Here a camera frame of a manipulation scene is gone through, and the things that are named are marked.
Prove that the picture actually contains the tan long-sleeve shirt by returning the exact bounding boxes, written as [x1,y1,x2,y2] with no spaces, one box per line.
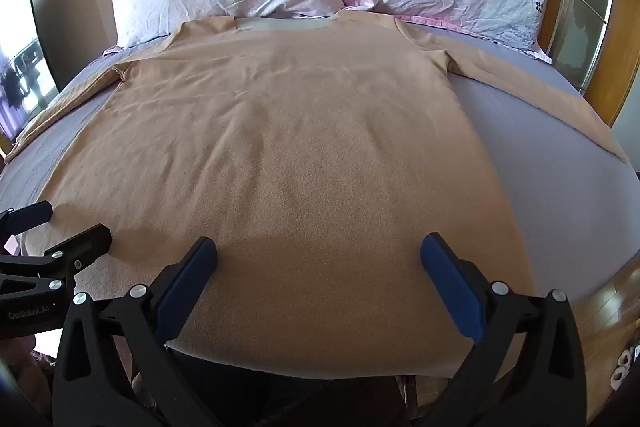
[5,14,632,381]

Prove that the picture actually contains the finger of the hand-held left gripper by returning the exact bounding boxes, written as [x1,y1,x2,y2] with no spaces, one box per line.
[0,201,54,241]
[0,223,112,296]

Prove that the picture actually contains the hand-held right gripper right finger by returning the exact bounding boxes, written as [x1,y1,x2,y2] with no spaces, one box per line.
[420,232,587,427]

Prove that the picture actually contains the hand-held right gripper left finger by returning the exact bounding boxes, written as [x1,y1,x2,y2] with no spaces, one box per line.
[52,236,222,427]

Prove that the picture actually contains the purple bed sheet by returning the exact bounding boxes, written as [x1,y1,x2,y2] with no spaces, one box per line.
[0,51,640,308]

